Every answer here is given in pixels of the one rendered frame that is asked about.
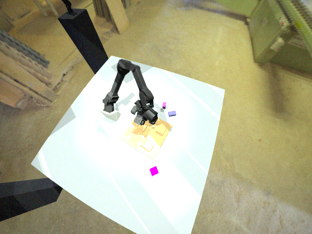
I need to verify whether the purple cube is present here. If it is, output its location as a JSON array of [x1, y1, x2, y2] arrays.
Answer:
[[150, 166, 159, 176]]

